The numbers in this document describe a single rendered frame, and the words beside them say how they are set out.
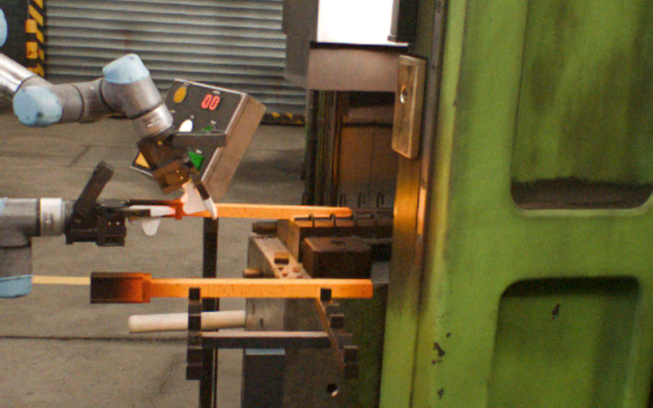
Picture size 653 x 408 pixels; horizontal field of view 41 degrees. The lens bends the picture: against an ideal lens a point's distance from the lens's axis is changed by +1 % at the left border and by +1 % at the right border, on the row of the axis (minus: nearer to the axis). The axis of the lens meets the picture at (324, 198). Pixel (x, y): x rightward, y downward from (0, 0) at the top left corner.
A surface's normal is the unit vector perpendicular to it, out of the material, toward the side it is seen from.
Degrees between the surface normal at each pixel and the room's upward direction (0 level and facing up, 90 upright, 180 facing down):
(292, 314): 90
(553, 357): 90
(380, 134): 90
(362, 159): 90
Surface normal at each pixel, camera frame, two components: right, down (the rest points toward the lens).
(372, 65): 0.27, 0.24
